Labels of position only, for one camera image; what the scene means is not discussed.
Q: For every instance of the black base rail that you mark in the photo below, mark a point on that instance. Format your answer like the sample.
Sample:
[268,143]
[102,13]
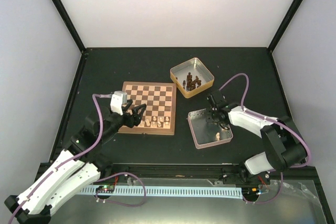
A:
[218,172]

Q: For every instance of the black frame post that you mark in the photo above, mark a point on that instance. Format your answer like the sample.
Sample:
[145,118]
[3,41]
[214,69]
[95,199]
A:
[69,24]
[294,6]

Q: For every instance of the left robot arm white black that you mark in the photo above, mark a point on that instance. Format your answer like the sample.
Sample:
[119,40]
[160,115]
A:
[78,165]

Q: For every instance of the gold tin box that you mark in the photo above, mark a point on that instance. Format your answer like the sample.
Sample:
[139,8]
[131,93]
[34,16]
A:
[197,68]

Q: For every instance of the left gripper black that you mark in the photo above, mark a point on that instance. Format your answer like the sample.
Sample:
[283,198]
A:
[136,118]

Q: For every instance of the small circuit board left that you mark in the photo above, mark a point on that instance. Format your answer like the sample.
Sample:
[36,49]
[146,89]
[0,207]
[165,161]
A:
[106,189]

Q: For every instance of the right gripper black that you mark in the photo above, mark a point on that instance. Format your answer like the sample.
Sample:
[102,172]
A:
[209,117]

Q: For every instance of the left black frame post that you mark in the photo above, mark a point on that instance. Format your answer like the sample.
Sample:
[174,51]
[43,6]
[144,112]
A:
[69,24]

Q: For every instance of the white slotted cable duct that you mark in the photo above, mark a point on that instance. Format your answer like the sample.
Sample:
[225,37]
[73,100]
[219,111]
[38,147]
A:
[168,191]

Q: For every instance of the wooden chess board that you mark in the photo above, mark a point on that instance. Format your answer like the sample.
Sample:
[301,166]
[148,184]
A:
[160,100]

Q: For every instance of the pile of dark chess pieces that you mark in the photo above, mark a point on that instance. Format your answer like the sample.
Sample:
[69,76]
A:
[190,83]

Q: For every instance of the right black frame post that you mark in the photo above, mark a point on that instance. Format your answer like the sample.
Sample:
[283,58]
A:
[294,6]

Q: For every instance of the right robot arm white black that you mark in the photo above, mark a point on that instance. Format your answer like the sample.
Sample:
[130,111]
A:
[283,145]

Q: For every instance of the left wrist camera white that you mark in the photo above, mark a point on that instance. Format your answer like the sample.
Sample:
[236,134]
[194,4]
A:
[118,99]

